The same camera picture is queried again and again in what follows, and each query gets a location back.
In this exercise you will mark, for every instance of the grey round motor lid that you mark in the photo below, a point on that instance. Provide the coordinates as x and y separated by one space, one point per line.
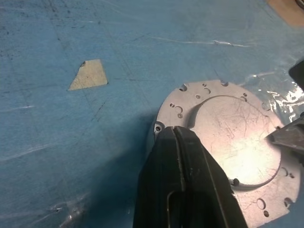
232 128

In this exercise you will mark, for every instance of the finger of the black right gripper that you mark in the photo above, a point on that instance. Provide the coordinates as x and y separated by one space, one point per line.
298 72
291 140

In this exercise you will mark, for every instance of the tan torn patch in mat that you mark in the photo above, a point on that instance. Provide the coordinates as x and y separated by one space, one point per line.
91 76

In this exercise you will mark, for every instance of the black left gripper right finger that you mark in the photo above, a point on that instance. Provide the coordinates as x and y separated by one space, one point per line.
204 190

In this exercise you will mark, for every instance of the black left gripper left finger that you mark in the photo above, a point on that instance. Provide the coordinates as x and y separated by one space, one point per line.
159 171

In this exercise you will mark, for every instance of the blue table mat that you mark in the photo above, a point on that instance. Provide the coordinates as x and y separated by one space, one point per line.
71 142

